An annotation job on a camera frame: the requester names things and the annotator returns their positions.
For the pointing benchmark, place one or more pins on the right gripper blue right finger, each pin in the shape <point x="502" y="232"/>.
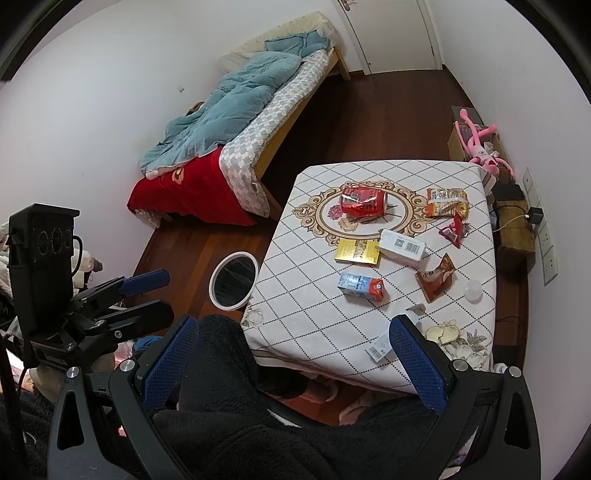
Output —
<point x="424" y="361"/>

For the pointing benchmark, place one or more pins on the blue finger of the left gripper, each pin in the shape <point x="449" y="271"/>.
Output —
<point x="139" y="320"/>
<point x="145" y="282"/>

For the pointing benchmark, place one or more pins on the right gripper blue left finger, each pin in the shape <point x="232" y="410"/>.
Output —
<point x="164" y="362"/>

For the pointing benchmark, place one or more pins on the orange peel piece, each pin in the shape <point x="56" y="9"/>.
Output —
<point x="443" y="335"/>

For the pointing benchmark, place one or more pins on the brown snack wrapper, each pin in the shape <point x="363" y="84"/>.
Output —
<point x="437" y="282"/>

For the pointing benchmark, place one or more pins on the clear plastic lid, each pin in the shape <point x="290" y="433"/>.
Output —
<point x="473" y="291"/>

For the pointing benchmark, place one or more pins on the white cardboard box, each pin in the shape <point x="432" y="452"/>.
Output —
<point x="401" y="248"/>

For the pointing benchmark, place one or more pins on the yellow cigarette pack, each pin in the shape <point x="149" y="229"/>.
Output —
<point x="358" y="251"/>

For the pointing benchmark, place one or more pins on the small red snack wrapper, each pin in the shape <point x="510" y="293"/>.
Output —
<point x="456" y="231"/>

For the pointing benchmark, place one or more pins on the white round trash bin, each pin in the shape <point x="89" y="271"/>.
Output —
<point x="232" y="281"/>

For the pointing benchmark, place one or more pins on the white barcode label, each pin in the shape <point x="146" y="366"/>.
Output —
<point x="381" y="349"/>

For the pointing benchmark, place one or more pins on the small torn paper scrap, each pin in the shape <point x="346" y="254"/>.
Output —
<point x="418" y="309"/>

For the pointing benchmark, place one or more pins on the blue milk carton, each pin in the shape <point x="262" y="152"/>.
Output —
<point x="362" y="286"/>

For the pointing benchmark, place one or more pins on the white patterned tablecloth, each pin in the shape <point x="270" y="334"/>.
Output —
<point x="298" y="318"/>

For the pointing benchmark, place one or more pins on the grey checked bed sheet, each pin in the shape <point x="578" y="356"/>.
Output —
<point x="243" y="160"/>

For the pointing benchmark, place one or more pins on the brown wooden side cabinet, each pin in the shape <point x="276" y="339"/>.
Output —
<point x="513" y="235"/>

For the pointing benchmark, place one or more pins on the orange snack wrapper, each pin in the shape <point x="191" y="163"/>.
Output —
<point x="447" y="203"/>

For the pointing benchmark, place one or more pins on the crushed red soda can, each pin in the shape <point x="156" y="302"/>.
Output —
<point x="363" y="202"/>

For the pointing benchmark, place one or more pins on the black power adapter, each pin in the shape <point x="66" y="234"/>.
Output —
<point x="535" y="215"/>

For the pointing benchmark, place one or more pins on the light blue duvet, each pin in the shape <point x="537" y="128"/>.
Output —
<point x="239" y="97"/>

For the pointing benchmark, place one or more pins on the white door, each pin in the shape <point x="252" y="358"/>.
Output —
<point x="393" y="35"/>

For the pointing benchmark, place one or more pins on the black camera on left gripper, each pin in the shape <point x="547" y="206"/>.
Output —
<point x="40" y="251"/>

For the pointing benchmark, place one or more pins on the wall power socket strip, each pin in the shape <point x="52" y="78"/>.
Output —
<point x="543" y="232"/>

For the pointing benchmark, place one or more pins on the cardboard box by wall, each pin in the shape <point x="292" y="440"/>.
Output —
<point x="461" y="132"/>

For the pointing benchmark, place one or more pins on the wooden bed frame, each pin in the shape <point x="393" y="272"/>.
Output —
<point x="336" y="65"/>

